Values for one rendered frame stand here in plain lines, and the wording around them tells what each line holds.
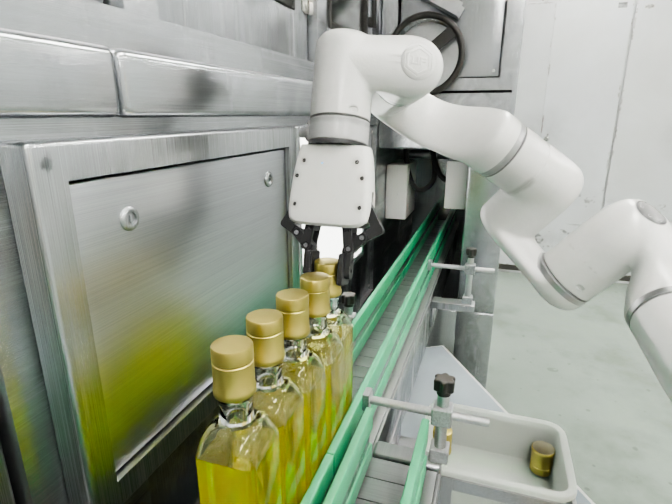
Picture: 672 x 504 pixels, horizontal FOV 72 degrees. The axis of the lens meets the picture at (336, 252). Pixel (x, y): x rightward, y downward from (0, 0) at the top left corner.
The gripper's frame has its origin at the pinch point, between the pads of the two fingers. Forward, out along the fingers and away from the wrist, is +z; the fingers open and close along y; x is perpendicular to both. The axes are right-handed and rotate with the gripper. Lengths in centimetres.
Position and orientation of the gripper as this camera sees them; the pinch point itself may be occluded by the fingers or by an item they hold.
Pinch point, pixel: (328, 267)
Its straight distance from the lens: 58.7
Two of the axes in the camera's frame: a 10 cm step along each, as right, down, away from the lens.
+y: 9.5, 0.9, -3.0
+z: -0.8, 10.0, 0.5
